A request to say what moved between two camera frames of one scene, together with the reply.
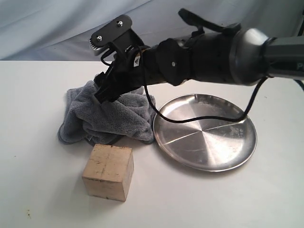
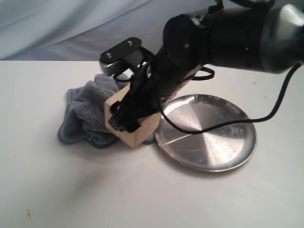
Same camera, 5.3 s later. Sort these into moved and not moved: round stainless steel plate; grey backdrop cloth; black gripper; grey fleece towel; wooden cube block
Moved: wooden cube block; black gripper
Not moved: round stainless steel plate; grey backdrop cloth; grey fleece towel
